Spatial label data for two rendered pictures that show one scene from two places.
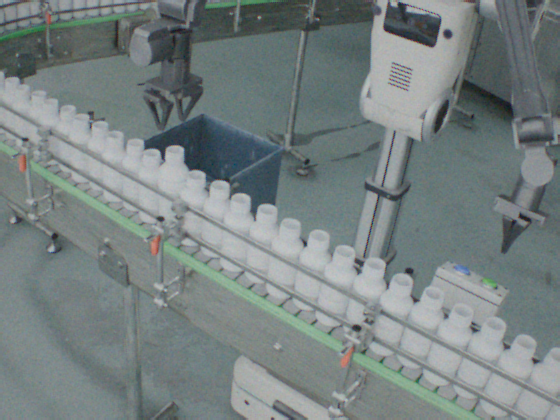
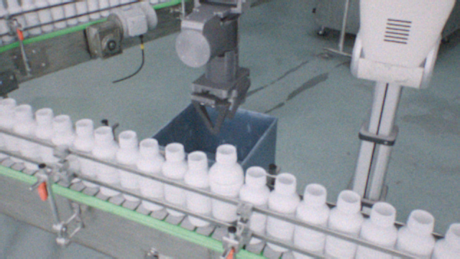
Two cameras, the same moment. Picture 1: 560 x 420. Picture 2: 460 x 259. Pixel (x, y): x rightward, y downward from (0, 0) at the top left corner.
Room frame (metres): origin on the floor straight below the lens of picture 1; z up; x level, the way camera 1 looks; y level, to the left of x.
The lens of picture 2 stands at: (0.47, 0.29, 1.68)
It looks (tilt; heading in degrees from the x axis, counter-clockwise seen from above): 32 degrees down; 355
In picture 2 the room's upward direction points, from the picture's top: straight up
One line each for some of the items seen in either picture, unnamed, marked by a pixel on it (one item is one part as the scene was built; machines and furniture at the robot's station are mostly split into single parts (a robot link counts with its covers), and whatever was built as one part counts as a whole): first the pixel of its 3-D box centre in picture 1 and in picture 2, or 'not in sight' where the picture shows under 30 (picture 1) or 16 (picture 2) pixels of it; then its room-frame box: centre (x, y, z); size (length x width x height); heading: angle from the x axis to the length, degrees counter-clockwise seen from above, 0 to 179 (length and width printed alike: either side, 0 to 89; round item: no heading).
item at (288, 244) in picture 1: (285, 258); (376, 244); (1.00, -0.02, 1.08); 0.06 x 0.06 x 0.17
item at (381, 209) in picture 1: (374, 237); (369, 178); (1.61, -0.29, 0.74); 0.11 x 0.11 x 0.40; 60
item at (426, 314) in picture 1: (422, 327); not in sight; (0.86, -0.28, 1.08); 0.06 x 0.06 x 0.17
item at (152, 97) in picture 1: (166, 106); (217, 107); (1.14, 0.25, 1.30); 0.07 x 0.07 x 0.09; 60
